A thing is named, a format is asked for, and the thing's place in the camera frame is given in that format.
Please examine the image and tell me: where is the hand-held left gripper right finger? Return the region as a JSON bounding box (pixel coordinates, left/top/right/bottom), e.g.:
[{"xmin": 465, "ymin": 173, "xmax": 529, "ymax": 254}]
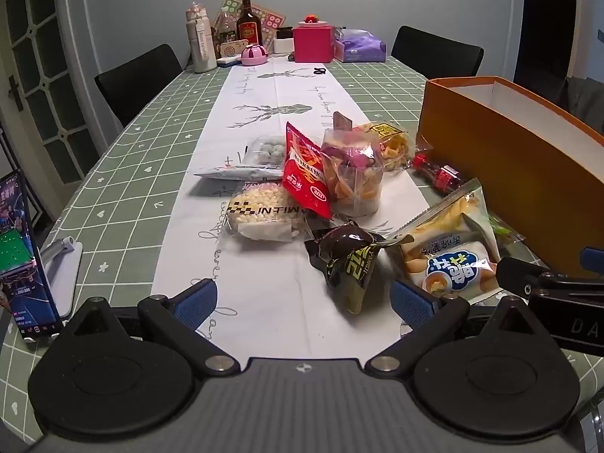
[{"xmin": 364, "ymin": 279, "xmax": 548, "ymax": 379}]

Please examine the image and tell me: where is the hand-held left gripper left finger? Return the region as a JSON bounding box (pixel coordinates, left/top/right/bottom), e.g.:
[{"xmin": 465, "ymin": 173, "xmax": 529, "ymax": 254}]
[{"xmin": 61, "ymin": 278, "xmax": 241, "ymax": 379}]

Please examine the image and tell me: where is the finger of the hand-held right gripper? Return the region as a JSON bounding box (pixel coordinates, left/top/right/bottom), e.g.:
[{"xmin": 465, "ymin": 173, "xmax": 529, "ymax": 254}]
[
  {"xmin": 579, "ymin": 245, "xmax": 604, "ymax": 277},
  {"xmin": 496, "ymin": 256, "xmax": 604, "ymax": 300}
]

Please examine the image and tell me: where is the bread packet with blue label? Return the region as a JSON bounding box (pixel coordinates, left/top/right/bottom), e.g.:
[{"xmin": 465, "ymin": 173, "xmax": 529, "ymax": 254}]
[{"xmin": 387, "ymin": 178, "xmax": 503, "ymax": 303}]

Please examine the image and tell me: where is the dark brown snack packet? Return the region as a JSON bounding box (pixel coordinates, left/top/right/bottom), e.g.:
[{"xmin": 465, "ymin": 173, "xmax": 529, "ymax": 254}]
[{"xmin": 304, "ymin": 222, "xmax": 402, "ymax": 314}]

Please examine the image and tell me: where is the orange cardboard box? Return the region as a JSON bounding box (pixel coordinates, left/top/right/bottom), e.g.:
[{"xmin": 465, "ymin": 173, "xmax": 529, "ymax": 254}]
[{"xmin": 415, "ymin": 75, "xmax": 604, "ymax": 279}]

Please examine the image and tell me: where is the puffed rice packet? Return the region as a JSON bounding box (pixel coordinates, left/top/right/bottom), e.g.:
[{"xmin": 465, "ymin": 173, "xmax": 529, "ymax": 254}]
[{"xmin": 222, "ymin": 180, "xmax": 312, "ymax": 242}]

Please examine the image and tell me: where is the small chocolate ball bottle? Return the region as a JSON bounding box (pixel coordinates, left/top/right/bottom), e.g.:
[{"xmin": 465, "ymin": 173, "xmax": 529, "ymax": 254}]
[{"xmin": 411, "ymin": 153, "xmax": 465, "ymax": 194}]

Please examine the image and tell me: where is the clear bag of colourful chips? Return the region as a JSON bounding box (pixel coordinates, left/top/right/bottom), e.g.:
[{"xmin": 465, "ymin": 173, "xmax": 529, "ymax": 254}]
[{"xmin": 321, "ymin": 111, "xmax": 385, "ymax": 218}]

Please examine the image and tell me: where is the waffle packet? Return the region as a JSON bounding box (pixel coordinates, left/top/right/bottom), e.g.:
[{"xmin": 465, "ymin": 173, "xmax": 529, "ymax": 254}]
[{"xmin": 354, "ymin": 122, "xmax": 416, "ymax": 173}]

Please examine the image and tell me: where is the clear pack of grey balls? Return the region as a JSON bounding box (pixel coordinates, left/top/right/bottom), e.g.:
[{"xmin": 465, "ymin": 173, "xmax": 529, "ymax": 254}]
[{"xmin": 238, "ymin": 134, "xmax": 288, "ymax": 168}]

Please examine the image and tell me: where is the red snack packet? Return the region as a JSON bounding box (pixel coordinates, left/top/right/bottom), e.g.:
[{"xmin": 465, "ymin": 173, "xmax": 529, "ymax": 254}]
[{"xmin": 282, "ymin": 122, "xmax": 333, "ymax": 220}]

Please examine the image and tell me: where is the grey phone stand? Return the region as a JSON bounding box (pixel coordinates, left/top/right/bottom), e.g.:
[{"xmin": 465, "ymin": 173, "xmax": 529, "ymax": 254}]
[{"xmin": 40, "ymin": 238, "xmax": 83, "ymax": 322}]

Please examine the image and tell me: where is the smartphone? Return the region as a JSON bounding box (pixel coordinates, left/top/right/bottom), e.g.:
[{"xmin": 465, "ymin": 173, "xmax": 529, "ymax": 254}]
[{"xmin": 0, "ymin": 167, "xmax": 62, "ymax": 341}]

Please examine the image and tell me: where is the white deer print table runner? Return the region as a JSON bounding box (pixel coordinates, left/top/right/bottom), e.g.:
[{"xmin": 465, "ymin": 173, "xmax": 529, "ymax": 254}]
[{"xmin": 151, "ymin": 54, "xmax": 411, "ymax": 359}]

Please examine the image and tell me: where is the black chair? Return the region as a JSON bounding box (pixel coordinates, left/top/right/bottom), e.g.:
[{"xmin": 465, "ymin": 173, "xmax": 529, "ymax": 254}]
[
  {"xmin": 94, "ymin": 43, "xmax": 184, "ymax": 128},
  {"xmin": 391, "ymin": 25, "xmax": 484, "ymax": 79}
]

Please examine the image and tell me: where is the white tumbler bottle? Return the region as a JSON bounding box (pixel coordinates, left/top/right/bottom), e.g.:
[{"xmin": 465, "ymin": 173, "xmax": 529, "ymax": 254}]
[{"xmin": 185, "ymin": 2, "xmax": 218, "ymax": 74}]

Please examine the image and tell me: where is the pink round gadget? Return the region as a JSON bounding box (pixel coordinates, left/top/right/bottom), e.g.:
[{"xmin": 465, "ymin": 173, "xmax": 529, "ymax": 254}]
[{"xmin": 240, "ymin": 43, "xmax": 270, "ymax": 66}]

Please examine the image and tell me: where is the purple tissue pack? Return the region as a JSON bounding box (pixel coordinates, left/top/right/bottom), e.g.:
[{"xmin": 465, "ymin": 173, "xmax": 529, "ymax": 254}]
[{"xmin": 335, "ymin": 28, "xmax": 388, "ymax": 63}]

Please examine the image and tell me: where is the clear plastic bottle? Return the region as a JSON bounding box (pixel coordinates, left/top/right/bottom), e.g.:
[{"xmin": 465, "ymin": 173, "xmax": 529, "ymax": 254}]
[{"xmin": 214, "ymin": 8, "xmax": 238, "ymax": 55}]

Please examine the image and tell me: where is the pink gift box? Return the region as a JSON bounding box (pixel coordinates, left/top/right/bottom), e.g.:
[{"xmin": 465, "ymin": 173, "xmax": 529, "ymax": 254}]
[{"xmin": 293, "ymin": 26, "xmax": 337, "ymax": 63}]

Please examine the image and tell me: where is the brown glass bottle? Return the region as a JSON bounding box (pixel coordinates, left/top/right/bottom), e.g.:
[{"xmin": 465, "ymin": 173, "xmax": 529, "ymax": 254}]
[{"xmin": 236, "ymin": 0, "xmax": 263, "ymax": 48}]

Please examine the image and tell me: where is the circle patterned board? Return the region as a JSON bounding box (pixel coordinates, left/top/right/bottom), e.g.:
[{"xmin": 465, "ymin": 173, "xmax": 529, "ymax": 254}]
[{"xmin": 214, "ymin": 0, "xmax": 286, "ymax": 50}]

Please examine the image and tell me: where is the white glazed door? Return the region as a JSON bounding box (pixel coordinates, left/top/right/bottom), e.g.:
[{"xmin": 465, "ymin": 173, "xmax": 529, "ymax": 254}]
[{"xmin": 0, "ymin": 0, "xmax": 95, "ymax": 185}]

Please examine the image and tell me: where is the dark door handle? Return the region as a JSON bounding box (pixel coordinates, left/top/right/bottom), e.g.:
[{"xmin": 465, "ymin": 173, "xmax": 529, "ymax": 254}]
[{"xmin": 7, "ymin": 75, "xmax": 24, "ymax": 111}]

